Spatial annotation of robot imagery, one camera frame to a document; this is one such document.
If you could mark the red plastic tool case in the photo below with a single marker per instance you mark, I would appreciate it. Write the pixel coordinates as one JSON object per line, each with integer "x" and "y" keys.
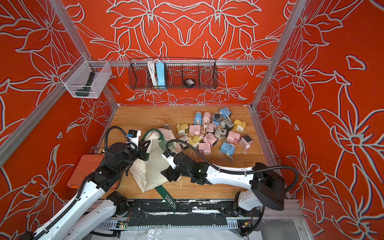
{"x": 86, "y": 165}

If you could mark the blue crank pencil sharpener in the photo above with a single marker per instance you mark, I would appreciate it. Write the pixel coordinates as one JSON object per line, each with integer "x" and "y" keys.
{"x": 228, "y": 150}

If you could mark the small black item in basket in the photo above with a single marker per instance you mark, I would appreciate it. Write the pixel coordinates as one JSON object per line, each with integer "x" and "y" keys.
{"x": 189, "y": 83}

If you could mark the blue pencil sharpener pink cap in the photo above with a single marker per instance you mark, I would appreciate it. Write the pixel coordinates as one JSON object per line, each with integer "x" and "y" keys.
{"x": 198, "y": 118}

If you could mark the black wire wall basket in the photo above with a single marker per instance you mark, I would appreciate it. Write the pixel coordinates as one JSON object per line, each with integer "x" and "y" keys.
{"x": 143, "y": 73}

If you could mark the clear plastic wall bin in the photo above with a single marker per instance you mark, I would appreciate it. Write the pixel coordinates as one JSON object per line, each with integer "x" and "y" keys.
{"x": 77, "y": 75}

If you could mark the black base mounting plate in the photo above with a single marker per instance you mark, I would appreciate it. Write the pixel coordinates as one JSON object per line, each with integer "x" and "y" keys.
{"x": 224, "y": 208}

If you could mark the pink black-top pencil sharpener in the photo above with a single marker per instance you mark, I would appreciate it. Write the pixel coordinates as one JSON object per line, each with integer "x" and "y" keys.
{"x": 245, "y": 142}

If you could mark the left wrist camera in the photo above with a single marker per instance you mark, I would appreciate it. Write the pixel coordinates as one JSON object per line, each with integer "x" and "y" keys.
{"x": 133, "y": 138}

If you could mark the pink square pencil sharpener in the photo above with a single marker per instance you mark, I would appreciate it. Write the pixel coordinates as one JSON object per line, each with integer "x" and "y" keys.
{"x": 195, "y": 130}

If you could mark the pale pink sharpener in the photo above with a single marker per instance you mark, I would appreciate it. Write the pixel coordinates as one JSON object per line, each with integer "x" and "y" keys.
{"x": 233, "y": 137}

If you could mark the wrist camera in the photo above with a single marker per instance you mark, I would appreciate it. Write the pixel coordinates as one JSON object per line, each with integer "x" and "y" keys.
{"x": 133, "y": 138}
{"x": 169, "y": 157}

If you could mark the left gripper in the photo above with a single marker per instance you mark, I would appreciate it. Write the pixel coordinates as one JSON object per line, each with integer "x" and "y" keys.
{"x": 142, "y": 151}

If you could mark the yellow white pencil sharpener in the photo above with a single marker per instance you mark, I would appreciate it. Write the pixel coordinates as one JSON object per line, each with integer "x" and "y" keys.
{"x": 239, "y": 125}

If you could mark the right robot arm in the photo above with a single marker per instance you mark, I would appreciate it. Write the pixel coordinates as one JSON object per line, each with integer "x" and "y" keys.
{"x": 265, "y": 186}

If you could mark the light blue small sharpener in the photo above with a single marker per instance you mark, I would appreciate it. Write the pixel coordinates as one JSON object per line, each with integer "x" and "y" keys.
{"x": 216, "y": 119}

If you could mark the blue square pencil sharpener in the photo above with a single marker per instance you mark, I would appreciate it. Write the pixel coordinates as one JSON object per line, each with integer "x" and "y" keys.
{"x": 225, "y": 112}

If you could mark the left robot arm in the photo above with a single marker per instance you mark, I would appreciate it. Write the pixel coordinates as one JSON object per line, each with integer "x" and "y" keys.
{"x": 72, "y": 222}

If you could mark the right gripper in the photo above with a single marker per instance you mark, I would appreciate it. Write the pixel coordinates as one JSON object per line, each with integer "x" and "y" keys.
{"x": 170, "y": 173}

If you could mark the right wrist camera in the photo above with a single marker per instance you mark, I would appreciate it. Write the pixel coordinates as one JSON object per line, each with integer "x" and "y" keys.
{"x": 169, "y": 157}

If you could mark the dark green tool in bin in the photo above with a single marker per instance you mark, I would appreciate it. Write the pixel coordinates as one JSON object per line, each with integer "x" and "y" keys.
{"x": 85, "y": 90}

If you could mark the light blue box in basket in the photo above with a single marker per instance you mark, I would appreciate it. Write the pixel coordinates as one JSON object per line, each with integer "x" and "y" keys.
{"x": 160, "y": 67}

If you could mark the white canvas tote bag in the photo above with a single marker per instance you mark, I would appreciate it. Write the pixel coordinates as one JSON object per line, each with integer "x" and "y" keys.
{"x": 147, "y": 173}

